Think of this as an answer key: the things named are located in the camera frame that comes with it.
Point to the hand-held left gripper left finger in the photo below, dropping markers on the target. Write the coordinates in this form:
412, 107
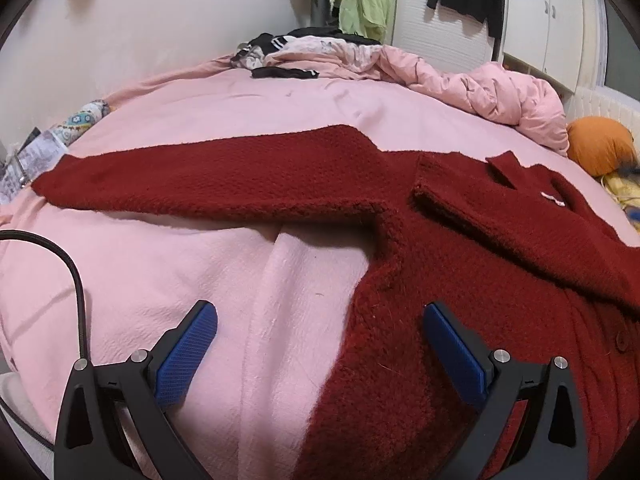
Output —
185, 355

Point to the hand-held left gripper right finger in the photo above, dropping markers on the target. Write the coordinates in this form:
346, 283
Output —
452, 355

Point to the dark red knit sweater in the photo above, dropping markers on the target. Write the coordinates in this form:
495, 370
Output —
450, 260

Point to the black crumpled clothes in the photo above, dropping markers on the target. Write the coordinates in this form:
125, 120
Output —
310, 32

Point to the pink bed sheet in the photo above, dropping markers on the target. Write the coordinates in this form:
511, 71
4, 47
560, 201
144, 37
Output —
200, 260

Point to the yellow pillow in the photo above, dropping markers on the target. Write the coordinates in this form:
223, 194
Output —
625, 190

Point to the orange pillow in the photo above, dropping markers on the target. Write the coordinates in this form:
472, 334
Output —
600, 145

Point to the floral patterned cloth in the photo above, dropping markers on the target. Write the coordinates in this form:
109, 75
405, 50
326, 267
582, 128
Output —
80, 120

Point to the pink puffy duvet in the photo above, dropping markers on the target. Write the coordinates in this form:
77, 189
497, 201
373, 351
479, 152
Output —
500, 95

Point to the white tufted headboard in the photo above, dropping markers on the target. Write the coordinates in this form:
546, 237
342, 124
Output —
610, 105

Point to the black striped cloth strip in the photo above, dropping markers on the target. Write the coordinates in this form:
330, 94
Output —
280, 73

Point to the black white striped garment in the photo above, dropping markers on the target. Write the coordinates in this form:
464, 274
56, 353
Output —
265, 42

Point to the white louvered door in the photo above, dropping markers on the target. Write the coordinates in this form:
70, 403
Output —
415, 25

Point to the white printed cloth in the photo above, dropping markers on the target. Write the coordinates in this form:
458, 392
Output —
320, 47

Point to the dark grey pipe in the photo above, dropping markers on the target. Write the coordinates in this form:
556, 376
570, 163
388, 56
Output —
320, 7

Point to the white wall cabinet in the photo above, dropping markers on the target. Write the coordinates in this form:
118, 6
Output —
560, 10

